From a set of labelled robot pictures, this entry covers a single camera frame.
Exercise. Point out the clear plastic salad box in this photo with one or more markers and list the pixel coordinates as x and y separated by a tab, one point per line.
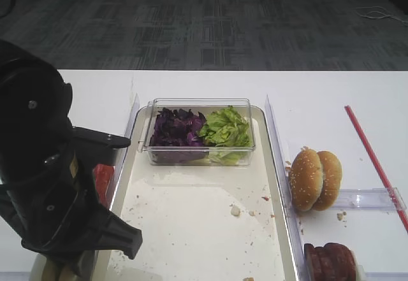
196	105

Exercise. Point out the bun bottom half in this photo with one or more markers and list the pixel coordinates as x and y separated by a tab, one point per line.
58	271

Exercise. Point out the right red guide rail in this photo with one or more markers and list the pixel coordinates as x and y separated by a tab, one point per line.
377	165

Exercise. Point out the sesame bun top rear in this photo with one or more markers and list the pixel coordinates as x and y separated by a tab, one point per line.
332	176

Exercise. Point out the sesame bun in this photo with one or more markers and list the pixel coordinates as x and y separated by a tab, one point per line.
332	176
305	179

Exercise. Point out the white patty pusher block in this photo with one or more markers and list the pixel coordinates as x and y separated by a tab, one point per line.
360	273

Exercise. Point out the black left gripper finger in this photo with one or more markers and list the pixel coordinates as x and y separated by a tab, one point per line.
97	138
112	233

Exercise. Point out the shredded green lettuce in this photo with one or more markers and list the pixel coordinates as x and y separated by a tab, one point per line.
228	131

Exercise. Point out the red tomato slices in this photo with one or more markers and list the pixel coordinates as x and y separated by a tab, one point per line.
103	175

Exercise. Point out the stack of meat patties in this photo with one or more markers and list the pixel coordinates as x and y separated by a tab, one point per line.
333	261

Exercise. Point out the shredded purple cabbage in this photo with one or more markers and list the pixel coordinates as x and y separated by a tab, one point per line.
177	128

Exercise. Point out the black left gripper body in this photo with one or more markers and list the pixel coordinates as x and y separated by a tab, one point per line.
62	202

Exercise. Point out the white bun bottom pusher block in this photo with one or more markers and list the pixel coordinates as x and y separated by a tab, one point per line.
42	269

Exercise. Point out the clear patty feeder track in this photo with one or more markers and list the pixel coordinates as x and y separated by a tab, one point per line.
380	276

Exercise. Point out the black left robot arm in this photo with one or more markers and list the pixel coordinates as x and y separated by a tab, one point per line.
35	102

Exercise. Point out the sesame bun top front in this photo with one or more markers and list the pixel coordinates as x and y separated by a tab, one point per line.
305	179

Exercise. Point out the white rectangular metal tray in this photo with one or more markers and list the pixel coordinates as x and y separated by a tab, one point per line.
201	222

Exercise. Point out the clear sesame bun feeder track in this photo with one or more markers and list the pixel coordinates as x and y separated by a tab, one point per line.
383	199

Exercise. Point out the clear right tray divider rail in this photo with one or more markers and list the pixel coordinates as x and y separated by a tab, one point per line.
297	264

